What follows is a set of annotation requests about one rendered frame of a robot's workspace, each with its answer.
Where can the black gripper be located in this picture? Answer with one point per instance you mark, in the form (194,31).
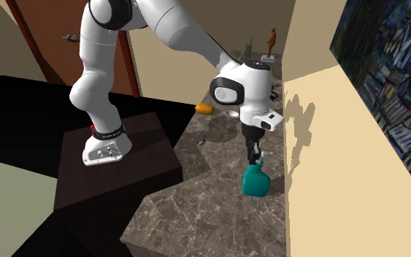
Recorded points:
(251,133)

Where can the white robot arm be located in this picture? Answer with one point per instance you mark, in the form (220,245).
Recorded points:
(176,28)

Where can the teal spray bottle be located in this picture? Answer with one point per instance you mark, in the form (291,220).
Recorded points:
(256,182)

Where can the white small dish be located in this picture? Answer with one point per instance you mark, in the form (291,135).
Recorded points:
(231,113)

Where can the small grey metal object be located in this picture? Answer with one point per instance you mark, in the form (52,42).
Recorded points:
(201,142)

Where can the orange oval fruit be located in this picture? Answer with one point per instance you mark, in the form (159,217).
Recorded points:
(204,108)

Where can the dark green slim bottle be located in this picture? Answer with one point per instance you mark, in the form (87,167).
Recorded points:
(249,48)

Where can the brown human figure statue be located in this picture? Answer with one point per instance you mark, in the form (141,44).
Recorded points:
(271,42)

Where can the dark brown robot stand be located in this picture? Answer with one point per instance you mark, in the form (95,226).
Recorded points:
(119,178)

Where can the brown wooden door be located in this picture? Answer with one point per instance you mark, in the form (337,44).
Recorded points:
(59,42)

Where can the blue painted wall picture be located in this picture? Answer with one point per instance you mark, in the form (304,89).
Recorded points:
(390,82)

